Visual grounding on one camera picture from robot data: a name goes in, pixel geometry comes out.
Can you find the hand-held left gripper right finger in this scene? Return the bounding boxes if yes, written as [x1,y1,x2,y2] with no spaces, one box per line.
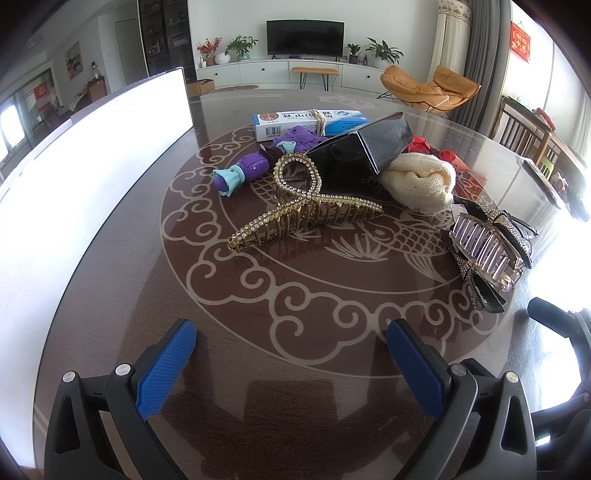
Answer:
[387,318,539,480]

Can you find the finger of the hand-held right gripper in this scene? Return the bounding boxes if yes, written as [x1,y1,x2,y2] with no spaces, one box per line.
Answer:
[526,296,591,446]

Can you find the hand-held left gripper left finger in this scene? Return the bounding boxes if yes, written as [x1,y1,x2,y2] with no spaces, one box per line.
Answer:
[44,318,198,480]

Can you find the cream knitted hat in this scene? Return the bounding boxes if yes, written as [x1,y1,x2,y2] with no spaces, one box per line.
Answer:
[379,153,458,214]

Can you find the glossy black box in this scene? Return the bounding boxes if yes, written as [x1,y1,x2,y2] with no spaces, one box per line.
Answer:
[305,112,415,185]

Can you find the black rhinestone bow clip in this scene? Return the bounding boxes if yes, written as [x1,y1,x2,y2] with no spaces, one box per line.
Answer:
[440,198,540,315]

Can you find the gold rhinestone hair claw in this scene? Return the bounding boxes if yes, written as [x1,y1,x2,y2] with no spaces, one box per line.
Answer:
[227,152,385,252]

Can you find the dark wooden chair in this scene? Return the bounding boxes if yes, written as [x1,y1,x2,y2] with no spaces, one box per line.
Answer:
[492,95,564,167]

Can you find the purple and teal plastic toy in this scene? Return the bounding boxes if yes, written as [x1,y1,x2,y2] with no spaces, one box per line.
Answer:
[212,127,328,198]

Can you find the red wrapped packet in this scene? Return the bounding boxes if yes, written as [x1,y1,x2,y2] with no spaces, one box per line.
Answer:
[406,135,467,171]

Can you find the blue and white carton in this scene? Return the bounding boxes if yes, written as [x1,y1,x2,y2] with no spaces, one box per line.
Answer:
[252,109,372,142]

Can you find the orange lounge chair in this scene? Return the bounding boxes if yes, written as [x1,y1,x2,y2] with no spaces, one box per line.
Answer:
[379,65,482,116]

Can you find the grey curtain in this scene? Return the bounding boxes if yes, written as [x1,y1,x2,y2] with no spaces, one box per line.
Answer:
[462,0,513,134]

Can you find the white patterned curtain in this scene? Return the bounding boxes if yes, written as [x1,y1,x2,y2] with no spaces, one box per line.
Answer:
[434,0,472,79]

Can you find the white television cabinet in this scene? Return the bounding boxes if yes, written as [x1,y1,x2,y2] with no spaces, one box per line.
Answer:
[196,58,393,90]

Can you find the wooden bench with metal legs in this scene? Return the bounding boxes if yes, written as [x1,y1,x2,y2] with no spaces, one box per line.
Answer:
[291,66,341,90]

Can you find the large leafy potted plant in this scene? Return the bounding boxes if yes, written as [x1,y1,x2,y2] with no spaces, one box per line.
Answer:
[365,38,404,70]

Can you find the red flowers in vase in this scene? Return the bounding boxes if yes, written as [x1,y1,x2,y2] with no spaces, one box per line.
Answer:
[196,38,222,66]

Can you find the dark glass display cabinet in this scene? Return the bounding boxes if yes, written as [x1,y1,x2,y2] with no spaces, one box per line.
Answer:
[137,0,192,77]

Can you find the bushy green potted plant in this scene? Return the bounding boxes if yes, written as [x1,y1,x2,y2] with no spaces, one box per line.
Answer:
[226,34,259,62]

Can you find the black television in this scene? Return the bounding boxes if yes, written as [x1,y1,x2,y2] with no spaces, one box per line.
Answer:
[266,19,345,58]

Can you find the beige hair tie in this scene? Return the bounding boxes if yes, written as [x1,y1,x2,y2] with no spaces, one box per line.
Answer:
[307,108,329,138]

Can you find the red wall hanging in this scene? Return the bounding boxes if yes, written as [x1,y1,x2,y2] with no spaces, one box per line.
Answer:
[510,21,532,62]

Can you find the framed wall painting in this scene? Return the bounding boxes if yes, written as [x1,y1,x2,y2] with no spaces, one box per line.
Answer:
[65,41,84,81]

